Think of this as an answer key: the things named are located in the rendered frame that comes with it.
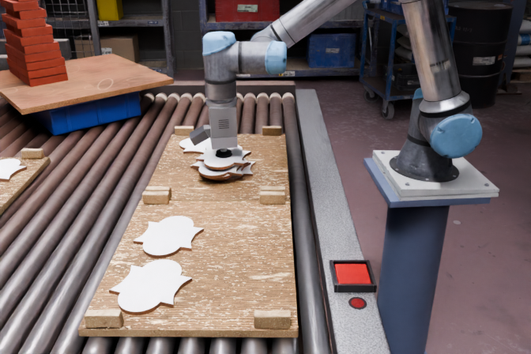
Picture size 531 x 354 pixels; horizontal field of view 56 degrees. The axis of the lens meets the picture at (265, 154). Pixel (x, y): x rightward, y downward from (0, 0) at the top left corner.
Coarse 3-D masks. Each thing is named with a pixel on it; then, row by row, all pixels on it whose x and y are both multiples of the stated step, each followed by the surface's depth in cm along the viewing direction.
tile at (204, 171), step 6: (246, 162) 127; (198, 168) 126; (204, 168) 124; (228, 168) 124; (234, 168) 124; (204, 174) 121; (210, 174) 121; (216, 174) 121; (222, 174) 121; (228, 174) 123; (234, 174) 122
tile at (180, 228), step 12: (180, 216) 108; (156, 228) 104; (168, 228) 104; (180, 228) 104; (192, 228) 104; (144, 240) 100; (156, 240) 100; (168, 240) 100; (180, 240) 100; (192, 240) 101; (144, 252) 97; (156, 252) 96; (168, 252) 96
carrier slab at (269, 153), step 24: (168, 144) 147; (240, 144) 146; (264, 144) 146; (168, 168) 132; (192, 168) 132; (264, 168) 131; (192, 192) 120; (216, 192) 120; (240, 192) 120; (288, 192) 120
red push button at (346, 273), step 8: (336, 264) 95; (344, 264) 95; (352, 264) 95; (360, 264) 95; (336, 272) 93; (344, 272) 93; (352, 272) 93; (360, 272) 93; (344, 280) 91; (352, 280) 91; (360, 280) 91; (368, 280) 91
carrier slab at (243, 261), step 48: (240, 240) 101; (288, 240) 101; (192, 288) 88; (240, 288) 88; (288, 288) 88; (96, 336) 80; (144, 336) 79; (192, 336) 79; (240, 336) 79; (288, 336) 79
